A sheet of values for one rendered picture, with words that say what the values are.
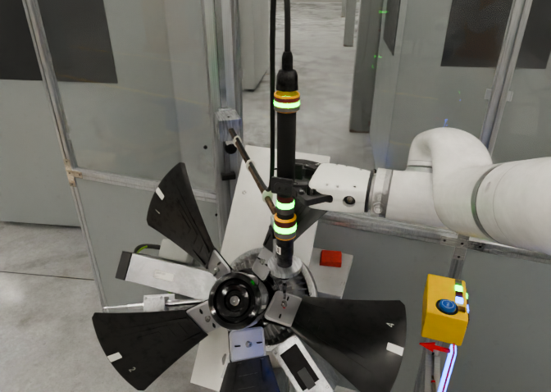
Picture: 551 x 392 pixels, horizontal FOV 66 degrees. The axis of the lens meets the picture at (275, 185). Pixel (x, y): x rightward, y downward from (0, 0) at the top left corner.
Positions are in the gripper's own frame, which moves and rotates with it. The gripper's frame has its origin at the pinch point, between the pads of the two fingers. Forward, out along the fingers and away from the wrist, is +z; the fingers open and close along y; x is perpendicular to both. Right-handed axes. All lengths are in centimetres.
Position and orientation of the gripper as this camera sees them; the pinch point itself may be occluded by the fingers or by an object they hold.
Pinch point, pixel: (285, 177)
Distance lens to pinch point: 77.8
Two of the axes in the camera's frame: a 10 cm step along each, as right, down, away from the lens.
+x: 0.0, -8.8, -4.7
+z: -9.5, -1.6, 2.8
